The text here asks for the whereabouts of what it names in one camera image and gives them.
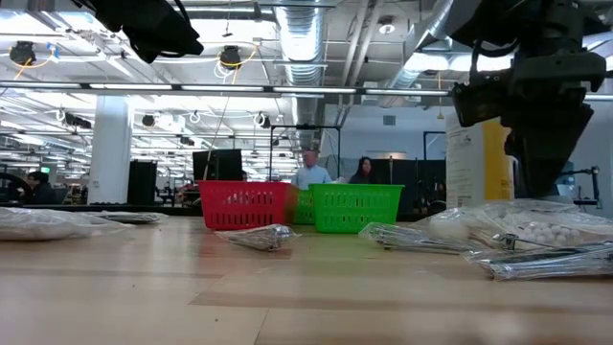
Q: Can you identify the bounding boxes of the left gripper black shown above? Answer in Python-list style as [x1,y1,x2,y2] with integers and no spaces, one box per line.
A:
[122,4,205,64]

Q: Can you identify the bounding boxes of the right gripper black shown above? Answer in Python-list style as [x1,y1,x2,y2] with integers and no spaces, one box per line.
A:
[505,51,608,198]

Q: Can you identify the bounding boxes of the bagged white cotton swabs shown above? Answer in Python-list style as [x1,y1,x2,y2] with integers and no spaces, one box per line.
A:
[473,198,613,250]

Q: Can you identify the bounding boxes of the bagged silver nail clipper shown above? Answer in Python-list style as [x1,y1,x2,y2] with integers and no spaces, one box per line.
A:
[214,222,302,253]
[461,241,613,282]
[357,221,480,256]
[497,233,583,253]

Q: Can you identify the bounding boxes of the bagged white cotton pads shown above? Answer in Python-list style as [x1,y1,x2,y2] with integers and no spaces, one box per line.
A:
[427,205,485,243]

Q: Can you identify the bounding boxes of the dark item clear bag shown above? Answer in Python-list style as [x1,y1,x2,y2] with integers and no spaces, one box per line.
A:
[88,210,170,225]

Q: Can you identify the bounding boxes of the black boom stand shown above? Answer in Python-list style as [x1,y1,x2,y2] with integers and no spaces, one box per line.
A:
[557,165,602,207]

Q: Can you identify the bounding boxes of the long white light strip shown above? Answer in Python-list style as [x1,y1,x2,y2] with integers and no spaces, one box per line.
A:
[0,80,451,97]

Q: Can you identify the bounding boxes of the white yellow wipes canister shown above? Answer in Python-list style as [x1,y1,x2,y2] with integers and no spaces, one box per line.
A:
[444,112,517,210]

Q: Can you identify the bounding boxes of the black partition panel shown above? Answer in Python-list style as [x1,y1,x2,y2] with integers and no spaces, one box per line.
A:
[371,157,447,212]

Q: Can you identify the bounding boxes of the white building column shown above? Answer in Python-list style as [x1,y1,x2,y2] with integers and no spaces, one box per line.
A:
[87,95,134,206]

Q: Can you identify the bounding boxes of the black computer monitor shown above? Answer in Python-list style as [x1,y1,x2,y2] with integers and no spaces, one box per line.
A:
[193,149,244,182]

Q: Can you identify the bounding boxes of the black tall cabinet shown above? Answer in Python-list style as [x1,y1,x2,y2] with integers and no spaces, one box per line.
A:
[126,160,158,206]

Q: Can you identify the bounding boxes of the person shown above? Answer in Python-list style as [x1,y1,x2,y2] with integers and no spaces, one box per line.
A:
[348,156,382,186]
[18,171,57,206]
[290,149,332,191]

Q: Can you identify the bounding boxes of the red plastic basket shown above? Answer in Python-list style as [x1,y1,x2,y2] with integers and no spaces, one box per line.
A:
[197,179,292,232]

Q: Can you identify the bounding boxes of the green plastic basket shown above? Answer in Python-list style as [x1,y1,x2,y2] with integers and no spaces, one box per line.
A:
[308,183,406,235]
[290,189,317,226]

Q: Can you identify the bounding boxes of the bagged white cotton balls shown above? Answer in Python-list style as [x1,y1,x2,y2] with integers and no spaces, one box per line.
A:
[0,206,138,242]

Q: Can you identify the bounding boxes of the black ceiling cable reel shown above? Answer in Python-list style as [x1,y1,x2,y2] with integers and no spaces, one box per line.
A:
[218,45,243,71]
[9,40,37,66]

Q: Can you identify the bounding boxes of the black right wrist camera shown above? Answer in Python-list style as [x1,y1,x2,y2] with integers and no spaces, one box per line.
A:
[451,80,511,128]

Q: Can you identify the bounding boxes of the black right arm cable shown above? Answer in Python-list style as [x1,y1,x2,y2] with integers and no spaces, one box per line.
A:
[468,37,521,87]

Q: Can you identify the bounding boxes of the silver ventilation duct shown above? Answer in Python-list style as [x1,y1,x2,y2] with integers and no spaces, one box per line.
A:
[275,0,328,150]

